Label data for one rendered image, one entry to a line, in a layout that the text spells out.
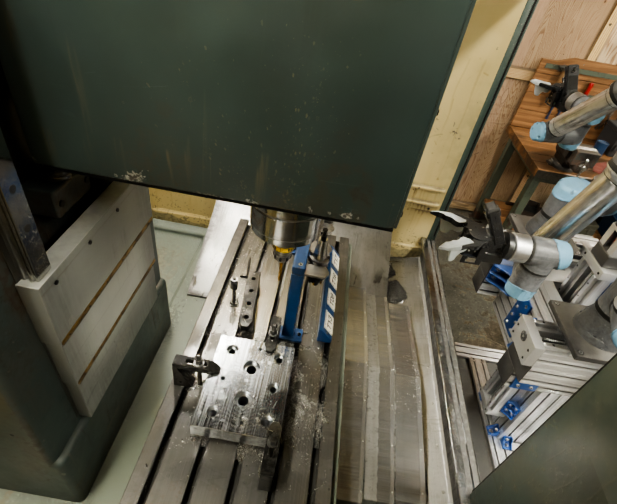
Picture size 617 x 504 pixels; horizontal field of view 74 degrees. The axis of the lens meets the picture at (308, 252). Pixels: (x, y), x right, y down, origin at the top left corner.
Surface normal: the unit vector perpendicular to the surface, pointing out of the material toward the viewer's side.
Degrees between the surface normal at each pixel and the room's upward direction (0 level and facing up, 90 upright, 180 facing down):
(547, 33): 90
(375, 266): 24
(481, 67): 90
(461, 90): 90
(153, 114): 90
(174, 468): 0
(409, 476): 8
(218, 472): 0
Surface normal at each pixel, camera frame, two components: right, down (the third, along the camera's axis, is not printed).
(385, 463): 0.12, -0.66
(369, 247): 0.08, -0.42
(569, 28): -0.11, 0.64
